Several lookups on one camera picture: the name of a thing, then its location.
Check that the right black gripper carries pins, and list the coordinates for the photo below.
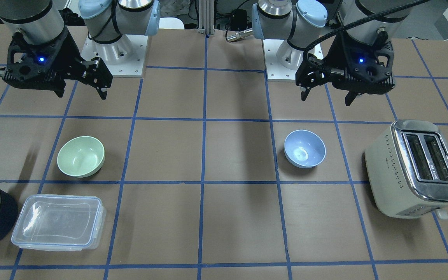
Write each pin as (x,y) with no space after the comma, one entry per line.
(71,58)

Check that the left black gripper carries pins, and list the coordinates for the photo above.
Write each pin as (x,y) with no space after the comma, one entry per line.
(333,54)

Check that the blue bowl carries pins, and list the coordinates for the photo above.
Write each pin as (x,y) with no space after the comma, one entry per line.
(304,149)

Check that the green bowl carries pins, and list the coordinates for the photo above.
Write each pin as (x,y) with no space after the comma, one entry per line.
(81,157)

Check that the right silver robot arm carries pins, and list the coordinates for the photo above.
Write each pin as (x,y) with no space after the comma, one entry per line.
(106,20)

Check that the cream and chrome toaster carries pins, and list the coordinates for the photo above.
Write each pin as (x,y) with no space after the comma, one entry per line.
(407,168)

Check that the clear plastic lidded container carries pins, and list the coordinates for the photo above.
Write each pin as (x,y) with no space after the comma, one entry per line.
(59,223)

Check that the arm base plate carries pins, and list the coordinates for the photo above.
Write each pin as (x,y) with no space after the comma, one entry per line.
(124,58)
(281,60)

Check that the aluminium frame post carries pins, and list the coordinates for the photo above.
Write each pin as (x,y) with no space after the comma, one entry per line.
(206,17)

